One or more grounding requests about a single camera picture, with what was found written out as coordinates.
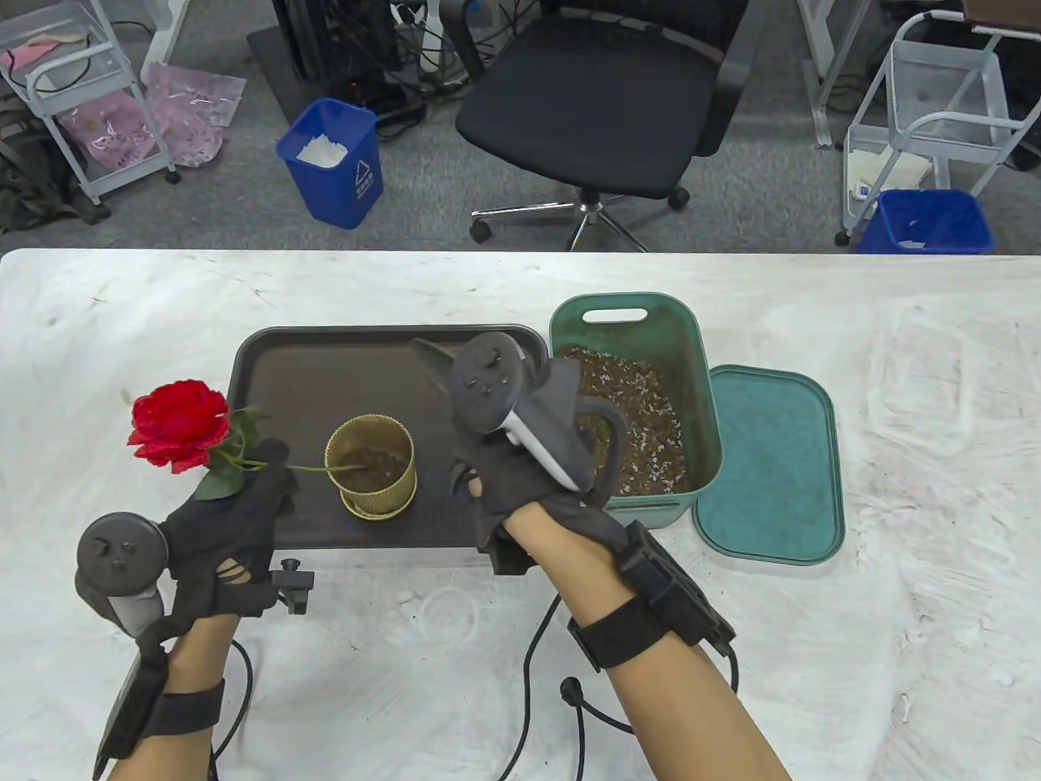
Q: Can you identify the person's right hand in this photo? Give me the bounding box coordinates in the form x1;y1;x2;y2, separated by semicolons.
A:
449;358;627;554

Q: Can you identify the person's left hand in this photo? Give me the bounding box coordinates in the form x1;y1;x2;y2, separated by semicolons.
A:
159;438;298;621

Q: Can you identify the yellow ribbed flower pot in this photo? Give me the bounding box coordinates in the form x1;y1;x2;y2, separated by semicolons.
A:
324;414;419;519

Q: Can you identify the red artificial rose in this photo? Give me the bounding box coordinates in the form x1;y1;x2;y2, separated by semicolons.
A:
128;380;359;500

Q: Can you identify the green garden trowel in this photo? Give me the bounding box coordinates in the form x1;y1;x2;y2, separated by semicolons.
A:
411;338;458;393

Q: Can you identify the teal plastic box lid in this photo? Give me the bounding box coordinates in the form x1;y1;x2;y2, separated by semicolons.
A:
694;364;847;566

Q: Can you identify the person's left forearm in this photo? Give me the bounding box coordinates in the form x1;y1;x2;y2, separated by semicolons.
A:
106;614;245;781

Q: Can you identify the white grey hand controller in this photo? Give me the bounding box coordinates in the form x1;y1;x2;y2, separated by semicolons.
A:
450;332;599;493

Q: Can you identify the dark grey hand controller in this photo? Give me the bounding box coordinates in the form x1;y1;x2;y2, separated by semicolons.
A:
75;513;172;640

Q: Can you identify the dark brown plastic tray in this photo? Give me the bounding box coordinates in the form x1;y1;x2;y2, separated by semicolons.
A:
226;325;557;548

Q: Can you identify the teal plastic storage box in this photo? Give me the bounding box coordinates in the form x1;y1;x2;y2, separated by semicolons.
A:
549;292;725;530

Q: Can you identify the blue bin with white symbol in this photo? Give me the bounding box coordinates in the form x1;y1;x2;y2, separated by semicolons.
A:
276;98;385;231

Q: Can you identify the white crumpled paper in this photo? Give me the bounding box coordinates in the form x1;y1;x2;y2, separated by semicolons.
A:
294;135;352;169

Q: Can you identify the black office chair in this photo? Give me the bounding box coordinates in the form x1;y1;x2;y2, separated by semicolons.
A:
439;0;753;253

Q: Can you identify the dark green bag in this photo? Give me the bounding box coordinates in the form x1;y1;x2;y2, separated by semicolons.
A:
0;98;112;234

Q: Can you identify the pink plastic bag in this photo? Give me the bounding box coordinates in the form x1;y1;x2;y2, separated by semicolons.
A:
59;89;161;172
143;63;247;169

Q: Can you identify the white power strip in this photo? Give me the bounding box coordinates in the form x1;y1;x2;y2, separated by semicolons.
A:
390;0;446;76

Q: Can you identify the black computer tower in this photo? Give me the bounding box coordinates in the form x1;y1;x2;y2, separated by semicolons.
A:
271;0;405;111

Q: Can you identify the white box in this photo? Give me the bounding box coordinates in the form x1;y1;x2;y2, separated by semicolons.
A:
846;151;932;202

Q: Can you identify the plain blue plastic bin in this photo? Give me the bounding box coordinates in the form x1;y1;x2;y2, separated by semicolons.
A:
856;189;996;256

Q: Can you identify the white desk leg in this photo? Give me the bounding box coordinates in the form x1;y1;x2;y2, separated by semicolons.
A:
795;0;851;150

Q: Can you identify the pink paper piece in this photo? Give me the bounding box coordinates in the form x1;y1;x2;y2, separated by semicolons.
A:
0;39;64;72

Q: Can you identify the white trolley with clear trays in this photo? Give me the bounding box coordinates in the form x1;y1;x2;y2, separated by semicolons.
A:
0;0;181;206

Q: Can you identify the white mesh basket trolley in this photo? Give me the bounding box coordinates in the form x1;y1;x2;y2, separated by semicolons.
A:
835;12;1041;247

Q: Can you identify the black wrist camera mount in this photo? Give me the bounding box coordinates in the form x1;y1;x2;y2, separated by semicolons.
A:
488;533;534;578
272;557;316;616

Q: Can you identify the black cable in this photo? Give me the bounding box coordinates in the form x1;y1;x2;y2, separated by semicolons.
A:
207;639;255;781
496;403;741;781

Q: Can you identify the black wrist strap device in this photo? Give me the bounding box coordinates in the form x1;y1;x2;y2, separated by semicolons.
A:
92;651;227;779
567;521;738;670

